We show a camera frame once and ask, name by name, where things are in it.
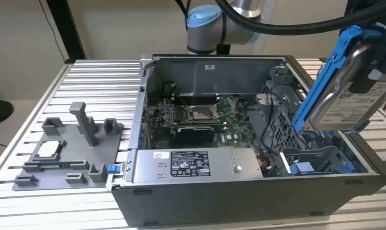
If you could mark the blue case latch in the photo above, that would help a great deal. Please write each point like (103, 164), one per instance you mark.
(113, 168)

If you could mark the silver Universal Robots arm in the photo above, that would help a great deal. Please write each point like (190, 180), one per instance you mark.
(209, 31)

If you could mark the black upright frame post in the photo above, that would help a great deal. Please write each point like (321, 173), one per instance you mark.
(67, 28)

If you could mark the grey parts rack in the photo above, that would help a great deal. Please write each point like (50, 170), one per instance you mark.
(71, 143)

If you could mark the silver CPU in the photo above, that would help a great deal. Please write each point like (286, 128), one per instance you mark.
(49, 149)

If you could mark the open black PC case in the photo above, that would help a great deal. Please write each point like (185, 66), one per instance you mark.
(211, 203)

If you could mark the grey metal drive cage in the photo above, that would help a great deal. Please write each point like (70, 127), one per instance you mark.
(285, 124)

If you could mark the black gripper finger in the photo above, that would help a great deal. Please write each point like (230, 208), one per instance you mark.
(362, 87)

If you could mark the green motherboard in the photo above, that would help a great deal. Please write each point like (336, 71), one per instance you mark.
(241, 134)

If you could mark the silver power supply unit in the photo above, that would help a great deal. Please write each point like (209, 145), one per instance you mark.
(218, 167)

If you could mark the black graphics card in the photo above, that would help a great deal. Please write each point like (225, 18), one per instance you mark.
(193, 136)

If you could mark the blue disk carrier in bay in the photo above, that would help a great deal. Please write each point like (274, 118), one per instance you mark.
(301, 167)

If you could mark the hard disk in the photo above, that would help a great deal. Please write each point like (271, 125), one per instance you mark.
(340, 105)

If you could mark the CPU socket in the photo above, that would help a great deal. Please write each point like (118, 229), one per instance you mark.
(201, 115)

